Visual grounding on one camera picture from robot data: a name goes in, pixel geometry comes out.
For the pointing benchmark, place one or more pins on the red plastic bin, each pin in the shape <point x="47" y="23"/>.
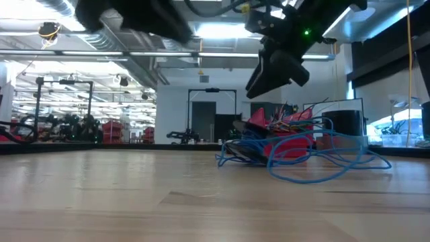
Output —
<point x="289" y="146"/>

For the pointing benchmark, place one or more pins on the black tape roll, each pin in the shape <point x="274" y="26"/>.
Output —
<point x="346" y="122"/>

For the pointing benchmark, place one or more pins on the black security camera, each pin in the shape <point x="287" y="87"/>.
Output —
<point x="329" y="41"/>

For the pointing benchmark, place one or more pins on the black frame rig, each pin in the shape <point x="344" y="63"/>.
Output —
<point x="67" y="82"/>
<point x="212" y="90"/>

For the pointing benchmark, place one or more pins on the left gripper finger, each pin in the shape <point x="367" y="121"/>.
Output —
<point x="174" y="27"/>

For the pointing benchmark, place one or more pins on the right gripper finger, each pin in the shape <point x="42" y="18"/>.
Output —
<point x="297" y="72"/>
<point x="265" y="80"/>

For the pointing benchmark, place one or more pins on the black bin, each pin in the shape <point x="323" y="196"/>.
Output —
<point x="426" y="124"/>

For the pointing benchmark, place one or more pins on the long ceiling light strip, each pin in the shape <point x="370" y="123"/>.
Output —
<point x="100" y="53"/>

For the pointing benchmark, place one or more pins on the black aluminium table frame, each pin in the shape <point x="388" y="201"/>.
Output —
<point x="33" y="147"/>

